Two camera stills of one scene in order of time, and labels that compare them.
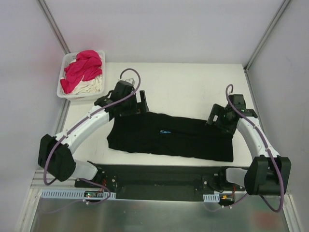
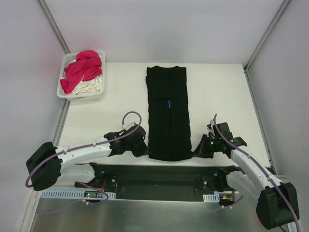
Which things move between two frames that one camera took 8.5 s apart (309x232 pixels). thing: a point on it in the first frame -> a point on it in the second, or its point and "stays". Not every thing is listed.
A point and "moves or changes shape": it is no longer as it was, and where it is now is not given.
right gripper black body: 216,116 -> 203,147
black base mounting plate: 160,182 stays
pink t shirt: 87,65 stays
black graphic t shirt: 163,134 moves or changes shape
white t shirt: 93,85 stays
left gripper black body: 139,104 -> 141,147
